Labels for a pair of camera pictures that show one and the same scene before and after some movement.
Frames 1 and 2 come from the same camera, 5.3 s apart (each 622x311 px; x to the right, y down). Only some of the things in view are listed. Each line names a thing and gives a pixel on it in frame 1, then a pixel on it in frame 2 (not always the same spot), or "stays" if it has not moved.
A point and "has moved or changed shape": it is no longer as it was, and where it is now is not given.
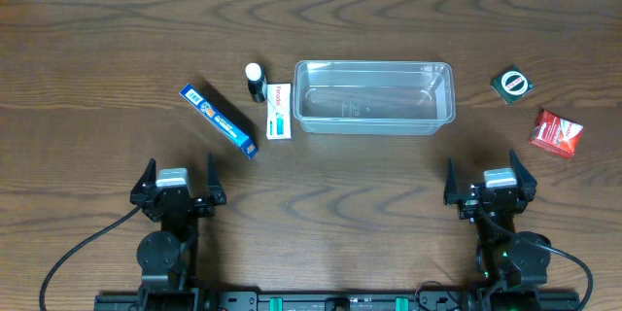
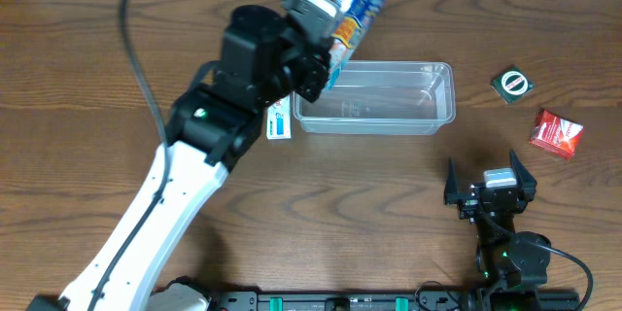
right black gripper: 493,201 stays
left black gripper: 176,201 → 314,75
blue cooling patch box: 219,121 has moved or changed shape
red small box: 556,133 stays
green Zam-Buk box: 512,85 stays
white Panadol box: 278,111 stays
